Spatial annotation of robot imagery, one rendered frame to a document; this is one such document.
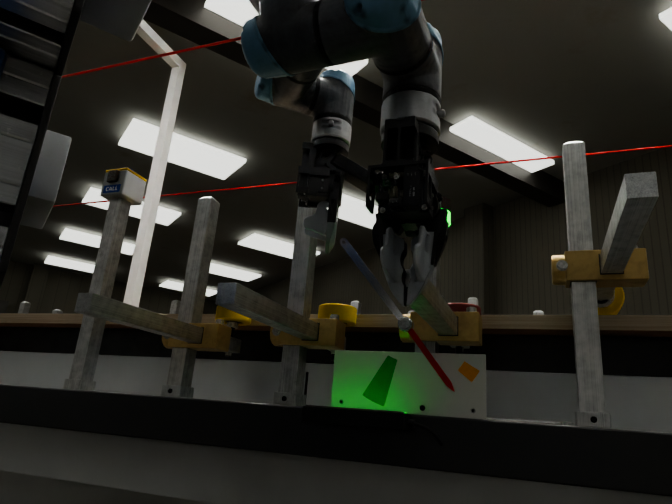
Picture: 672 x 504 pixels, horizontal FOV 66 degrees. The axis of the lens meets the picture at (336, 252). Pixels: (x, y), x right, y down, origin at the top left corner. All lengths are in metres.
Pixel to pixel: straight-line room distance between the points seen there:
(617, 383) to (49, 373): 1.40
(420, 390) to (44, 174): 0.63
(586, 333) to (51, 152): 0.79
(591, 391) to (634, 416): 0.23
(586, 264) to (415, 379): 0.33
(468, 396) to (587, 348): 0.19
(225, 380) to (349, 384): 0.45
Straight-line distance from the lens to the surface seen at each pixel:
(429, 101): 0.67
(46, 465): 1.34
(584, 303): 0.90
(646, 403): 1.11
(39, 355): 1.72
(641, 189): 0.65
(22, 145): 0.25
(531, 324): 1.06
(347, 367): 0.93
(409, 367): 0.90
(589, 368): 0.89
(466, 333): 0.89
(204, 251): 1.15
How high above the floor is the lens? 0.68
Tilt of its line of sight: 18 degrees up
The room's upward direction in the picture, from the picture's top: 5 degrees clockwise
